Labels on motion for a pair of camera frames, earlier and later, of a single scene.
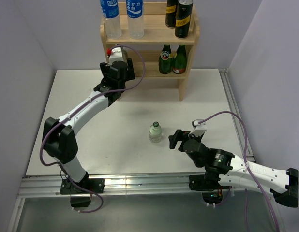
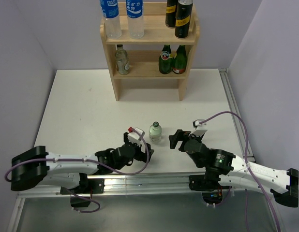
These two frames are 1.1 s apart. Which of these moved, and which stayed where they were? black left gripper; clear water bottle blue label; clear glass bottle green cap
Moved: black left gripper
Stayed: clear glass bottle green cap; clear water bottle blue label
